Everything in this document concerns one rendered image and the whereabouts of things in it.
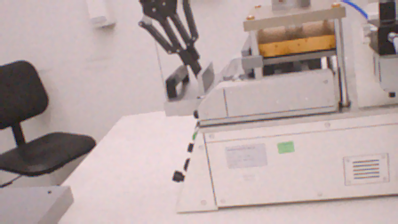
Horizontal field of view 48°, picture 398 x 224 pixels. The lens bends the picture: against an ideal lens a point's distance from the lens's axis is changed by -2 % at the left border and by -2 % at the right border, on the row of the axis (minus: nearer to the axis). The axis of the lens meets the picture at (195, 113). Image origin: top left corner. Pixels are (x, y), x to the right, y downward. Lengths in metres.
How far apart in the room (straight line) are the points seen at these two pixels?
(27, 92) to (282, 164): 1.99
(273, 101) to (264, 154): 0.10
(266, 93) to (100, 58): 1.89
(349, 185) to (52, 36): 2.12
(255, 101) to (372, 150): 0.23
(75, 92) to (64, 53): 0.23
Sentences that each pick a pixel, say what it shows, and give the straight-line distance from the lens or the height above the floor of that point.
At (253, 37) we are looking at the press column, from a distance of 0.83.
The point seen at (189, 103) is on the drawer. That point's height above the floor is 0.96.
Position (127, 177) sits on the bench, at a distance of 1.17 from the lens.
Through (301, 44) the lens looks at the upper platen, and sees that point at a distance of 0.86.
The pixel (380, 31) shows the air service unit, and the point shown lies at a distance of 0.71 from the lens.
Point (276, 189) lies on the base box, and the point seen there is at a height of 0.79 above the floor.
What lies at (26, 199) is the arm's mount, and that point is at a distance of 1.08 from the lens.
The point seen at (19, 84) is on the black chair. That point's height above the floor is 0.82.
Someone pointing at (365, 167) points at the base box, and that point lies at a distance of 0.88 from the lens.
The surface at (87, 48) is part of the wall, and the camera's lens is 2.65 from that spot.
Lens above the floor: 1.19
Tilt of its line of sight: 16 degrees down
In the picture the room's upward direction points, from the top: 10 degrees counter-clockwise
